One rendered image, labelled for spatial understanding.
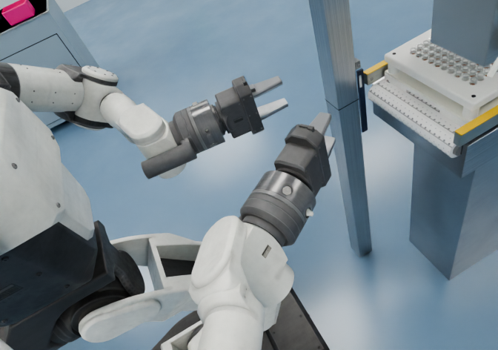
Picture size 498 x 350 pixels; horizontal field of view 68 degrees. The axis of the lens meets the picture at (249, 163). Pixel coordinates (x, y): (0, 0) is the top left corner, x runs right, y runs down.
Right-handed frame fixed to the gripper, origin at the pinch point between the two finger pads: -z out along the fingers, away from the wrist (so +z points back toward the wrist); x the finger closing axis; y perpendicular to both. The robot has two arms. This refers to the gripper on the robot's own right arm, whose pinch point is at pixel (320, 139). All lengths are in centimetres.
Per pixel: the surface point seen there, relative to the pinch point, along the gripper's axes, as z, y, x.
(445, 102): -28.5, 12.5, 13.8
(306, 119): -96, -69, 98
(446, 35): -19.6, 13.1, -7.2
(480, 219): -38, 24, 64
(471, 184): -32, 20, 42
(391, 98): -30.7, 1.0, 16.6
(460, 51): -18.1, 15.5, -5.5
